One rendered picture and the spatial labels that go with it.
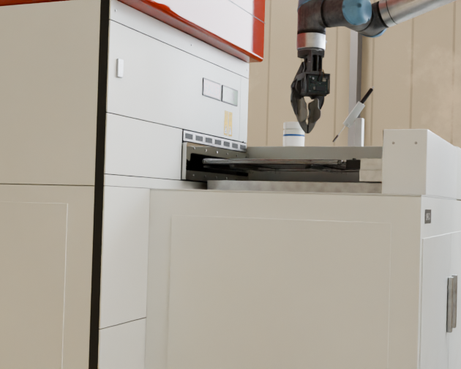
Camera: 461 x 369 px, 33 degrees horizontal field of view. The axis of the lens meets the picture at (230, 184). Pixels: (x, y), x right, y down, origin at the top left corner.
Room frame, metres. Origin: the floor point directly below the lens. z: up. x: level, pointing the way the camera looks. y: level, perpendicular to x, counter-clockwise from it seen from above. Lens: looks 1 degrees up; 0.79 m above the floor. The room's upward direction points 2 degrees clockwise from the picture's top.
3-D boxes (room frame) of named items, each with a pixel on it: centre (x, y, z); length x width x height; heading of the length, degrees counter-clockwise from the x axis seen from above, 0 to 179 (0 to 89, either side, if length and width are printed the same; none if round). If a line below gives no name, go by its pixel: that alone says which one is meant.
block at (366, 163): (1.90, -0.36, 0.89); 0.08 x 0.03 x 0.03; 68
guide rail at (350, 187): (2.00, -0.17, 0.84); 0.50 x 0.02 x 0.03; 68
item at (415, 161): (1.94, -0.47, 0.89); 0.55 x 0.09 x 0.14; 158
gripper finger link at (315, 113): (2.06, -0.22, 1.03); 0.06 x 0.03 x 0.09; 15
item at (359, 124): (2.32, -0.36, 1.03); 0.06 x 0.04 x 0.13; 68
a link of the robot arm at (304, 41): (2.06, -0.20, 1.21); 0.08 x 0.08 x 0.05
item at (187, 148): (2.20, 0.04, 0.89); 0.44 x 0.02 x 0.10; 158
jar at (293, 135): (2.59, -0.20, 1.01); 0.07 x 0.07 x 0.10
